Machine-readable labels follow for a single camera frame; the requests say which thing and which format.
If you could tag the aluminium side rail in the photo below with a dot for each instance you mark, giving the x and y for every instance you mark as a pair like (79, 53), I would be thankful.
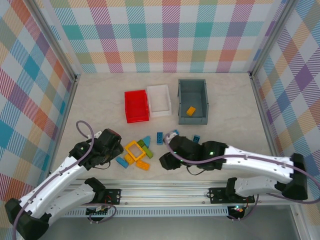
(265, 117)
(63, 125)

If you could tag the grey metal panel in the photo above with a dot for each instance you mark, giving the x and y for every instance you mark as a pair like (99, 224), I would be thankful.
(162, 230)

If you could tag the aluminium corner post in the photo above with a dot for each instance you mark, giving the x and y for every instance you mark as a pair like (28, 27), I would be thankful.
(60, 45)
(272, 37)

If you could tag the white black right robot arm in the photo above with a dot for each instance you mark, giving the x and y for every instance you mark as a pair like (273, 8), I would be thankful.
(257, 166)

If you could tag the white plastic bin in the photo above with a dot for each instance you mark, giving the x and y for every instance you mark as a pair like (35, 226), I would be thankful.
(160, 113)

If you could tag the red plastic bin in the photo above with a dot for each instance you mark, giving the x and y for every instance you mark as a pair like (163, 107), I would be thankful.
(136, 118)

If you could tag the small green lego brick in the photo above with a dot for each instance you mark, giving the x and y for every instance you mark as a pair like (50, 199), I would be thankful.
(140, 143)

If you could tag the light blue lego brick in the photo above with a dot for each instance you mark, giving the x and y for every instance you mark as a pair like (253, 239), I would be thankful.
(174, 131)

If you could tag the orange lego brick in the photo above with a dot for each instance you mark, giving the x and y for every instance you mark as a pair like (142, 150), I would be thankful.
(143, 165)
(191, 111)

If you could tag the small black connector board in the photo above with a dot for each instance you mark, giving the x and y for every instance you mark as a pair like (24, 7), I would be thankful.
(97, 213)

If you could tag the small lit circuit board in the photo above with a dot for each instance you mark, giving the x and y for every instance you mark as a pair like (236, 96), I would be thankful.
(237, 209)

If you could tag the yellow lego window frame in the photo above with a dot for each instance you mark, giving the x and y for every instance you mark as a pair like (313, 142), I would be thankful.
(130, 145)

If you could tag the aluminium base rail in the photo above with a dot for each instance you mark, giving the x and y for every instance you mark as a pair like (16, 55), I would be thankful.
(162, 192)

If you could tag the grey plastic bin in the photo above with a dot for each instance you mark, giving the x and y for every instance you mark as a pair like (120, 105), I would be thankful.
(192, 121)

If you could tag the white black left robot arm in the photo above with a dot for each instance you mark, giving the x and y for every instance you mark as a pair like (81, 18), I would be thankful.
(57, 186)

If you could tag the long green lego brick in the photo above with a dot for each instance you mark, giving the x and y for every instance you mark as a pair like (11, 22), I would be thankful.
(149, 153)

